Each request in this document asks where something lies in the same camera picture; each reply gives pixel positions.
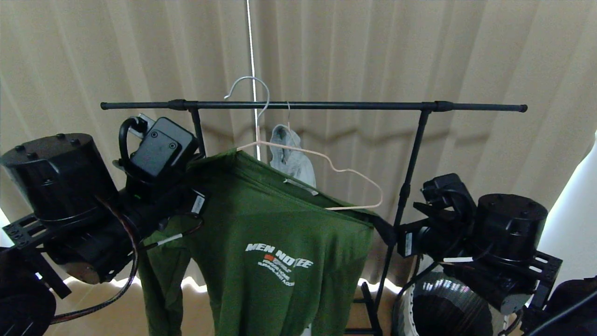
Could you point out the black clothes rack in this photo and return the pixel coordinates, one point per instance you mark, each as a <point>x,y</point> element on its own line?
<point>350,105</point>

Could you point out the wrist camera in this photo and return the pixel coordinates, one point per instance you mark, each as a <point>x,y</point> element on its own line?
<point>158,149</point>
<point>443,191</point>

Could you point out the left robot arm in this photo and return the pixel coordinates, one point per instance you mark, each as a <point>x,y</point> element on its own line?
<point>60,177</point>

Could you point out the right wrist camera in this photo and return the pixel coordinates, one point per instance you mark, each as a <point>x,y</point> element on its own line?
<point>443,191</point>

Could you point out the green garment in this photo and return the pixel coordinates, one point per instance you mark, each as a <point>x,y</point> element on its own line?
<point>261,210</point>

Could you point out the white laundry basket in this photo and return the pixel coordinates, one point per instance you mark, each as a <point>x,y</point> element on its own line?
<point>447,303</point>

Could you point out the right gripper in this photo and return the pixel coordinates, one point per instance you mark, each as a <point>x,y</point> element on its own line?
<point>433,240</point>

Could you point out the pale grey shorts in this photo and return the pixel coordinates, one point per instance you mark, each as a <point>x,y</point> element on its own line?
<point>291,161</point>

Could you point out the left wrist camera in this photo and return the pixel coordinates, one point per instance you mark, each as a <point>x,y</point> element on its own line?
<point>158,149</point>

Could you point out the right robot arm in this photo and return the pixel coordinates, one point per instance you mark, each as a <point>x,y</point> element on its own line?
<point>510,224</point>

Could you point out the pink clothes hanger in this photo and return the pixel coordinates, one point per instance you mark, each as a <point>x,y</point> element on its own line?
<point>298,150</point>
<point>288,114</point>

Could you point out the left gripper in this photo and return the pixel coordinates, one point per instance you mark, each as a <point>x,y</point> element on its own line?
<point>172,210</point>

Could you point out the beige curtain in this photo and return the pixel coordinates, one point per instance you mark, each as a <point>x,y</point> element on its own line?
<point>419,46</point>

